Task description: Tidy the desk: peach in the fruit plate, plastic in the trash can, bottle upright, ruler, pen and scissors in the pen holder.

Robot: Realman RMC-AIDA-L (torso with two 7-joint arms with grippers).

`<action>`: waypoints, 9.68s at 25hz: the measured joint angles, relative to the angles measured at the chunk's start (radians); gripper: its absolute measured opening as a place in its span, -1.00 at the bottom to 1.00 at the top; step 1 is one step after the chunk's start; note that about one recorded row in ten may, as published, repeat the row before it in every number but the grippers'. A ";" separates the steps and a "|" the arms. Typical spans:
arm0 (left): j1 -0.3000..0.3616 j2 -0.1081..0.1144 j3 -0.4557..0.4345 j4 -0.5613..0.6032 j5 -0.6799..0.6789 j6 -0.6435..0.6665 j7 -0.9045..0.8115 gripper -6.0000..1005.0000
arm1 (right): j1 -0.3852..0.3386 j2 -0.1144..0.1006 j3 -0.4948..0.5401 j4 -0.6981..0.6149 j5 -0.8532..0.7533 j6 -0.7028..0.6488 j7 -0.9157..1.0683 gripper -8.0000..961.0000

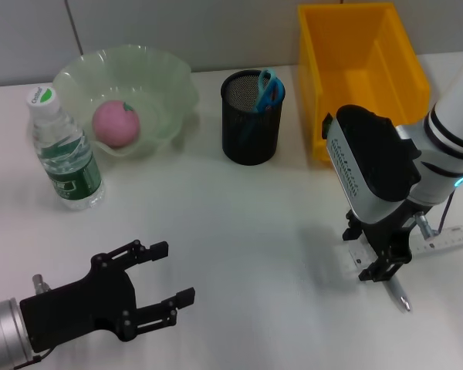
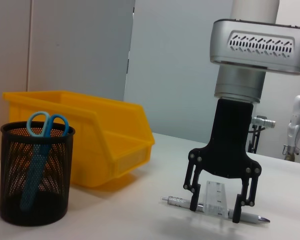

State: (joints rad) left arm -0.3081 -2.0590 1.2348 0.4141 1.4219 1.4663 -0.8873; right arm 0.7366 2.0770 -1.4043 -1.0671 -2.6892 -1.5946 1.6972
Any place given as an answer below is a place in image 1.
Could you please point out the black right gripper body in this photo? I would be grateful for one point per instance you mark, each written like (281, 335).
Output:
(393, 235)

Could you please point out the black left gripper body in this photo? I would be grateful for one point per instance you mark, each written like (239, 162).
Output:
(81, 308)

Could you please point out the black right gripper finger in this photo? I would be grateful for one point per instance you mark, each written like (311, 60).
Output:
(378, 273)
(353, 231)

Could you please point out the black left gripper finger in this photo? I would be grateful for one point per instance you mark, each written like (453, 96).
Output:
(158, 250)
(185, 297)

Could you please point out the silver ballpoint pen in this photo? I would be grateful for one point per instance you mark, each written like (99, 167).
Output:
(399, 297)

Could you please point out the clear plastic ruler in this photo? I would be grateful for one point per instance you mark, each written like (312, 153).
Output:
(447, 241)

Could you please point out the green plastic wrapper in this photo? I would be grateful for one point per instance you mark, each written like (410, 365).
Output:
(325, 127)

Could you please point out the clear green-label water bottle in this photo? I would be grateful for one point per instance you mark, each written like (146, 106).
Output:
(69, 169)

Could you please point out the pink peach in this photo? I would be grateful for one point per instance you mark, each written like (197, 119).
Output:
(113, 125)

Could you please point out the blue sheathed scissors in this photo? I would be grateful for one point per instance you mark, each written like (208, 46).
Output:
(268, 96)

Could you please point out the black mesh pen holder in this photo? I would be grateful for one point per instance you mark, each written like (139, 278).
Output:
(251, 146)

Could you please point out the translucent green fruit bowl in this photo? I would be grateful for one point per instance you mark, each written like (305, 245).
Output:
(154, 96)

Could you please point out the yellow plastic bin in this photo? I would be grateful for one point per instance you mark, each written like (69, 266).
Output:
(370, 77)

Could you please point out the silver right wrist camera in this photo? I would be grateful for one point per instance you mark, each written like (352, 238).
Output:
(374, 162)

